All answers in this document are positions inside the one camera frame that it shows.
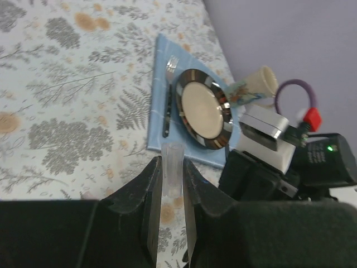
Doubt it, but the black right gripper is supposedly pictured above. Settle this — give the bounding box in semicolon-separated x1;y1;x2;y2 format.
219;133;356;201

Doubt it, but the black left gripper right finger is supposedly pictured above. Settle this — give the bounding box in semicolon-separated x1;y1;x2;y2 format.
183;160;356;267

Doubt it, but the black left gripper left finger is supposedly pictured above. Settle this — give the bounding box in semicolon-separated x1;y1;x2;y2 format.
1;156;162;267

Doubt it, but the clear pen cap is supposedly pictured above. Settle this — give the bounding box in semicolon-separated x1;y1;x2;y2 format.
161;142;184;198

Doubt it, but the cream painted mug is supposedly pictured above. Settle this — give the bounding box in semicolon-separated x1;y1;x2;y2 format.
224;65;279;108

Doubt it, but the light blue checkered napkin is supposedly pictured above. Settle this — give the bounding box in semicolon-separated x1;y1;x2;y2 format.
147;34;240;169

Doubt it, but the striped rim cream plate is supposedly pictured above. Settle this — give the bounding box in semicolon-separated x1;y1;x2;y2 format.
175;69;233;150

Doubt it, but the floral patterned tablecloth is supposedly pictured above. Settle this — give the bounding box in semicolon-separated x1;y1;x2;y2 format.
1;1;231;267

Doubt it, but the silver fork black handle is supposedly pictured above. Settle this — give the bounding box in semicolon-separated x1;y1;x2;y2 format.
162;55;179;138

